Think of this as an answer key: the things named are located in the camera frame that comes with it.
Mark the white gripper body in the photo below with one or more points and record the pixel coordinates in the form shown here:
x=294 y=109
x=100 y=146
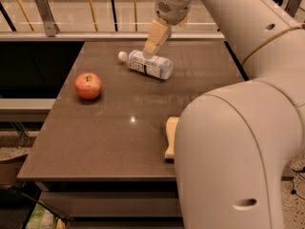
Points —
x=173 y=10

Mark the clear blue-labelled plastic bottle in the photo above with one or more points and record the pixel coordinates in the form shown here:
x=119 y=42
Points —
x=156 y=66

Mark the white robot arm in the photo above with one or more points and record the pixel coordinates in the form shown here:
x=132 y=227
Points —
x=232 y=144

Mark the red apple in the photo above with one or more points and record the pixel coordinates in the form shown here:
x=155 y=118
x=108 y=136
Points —
x=88 y=85

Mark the yellow wavy sponge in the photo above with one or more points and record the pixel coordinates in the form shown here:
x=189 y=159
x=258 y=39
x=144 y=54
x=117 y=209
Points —
x=171 y=125

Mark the glass railing with metal posts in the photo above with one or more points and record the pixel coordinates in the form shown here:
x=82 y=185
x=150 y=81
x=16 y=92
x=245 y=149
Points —
x=80 y=16

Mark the green white package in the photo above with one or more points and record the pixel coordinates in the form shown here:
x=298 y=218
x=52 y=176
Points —
x=41 y=218

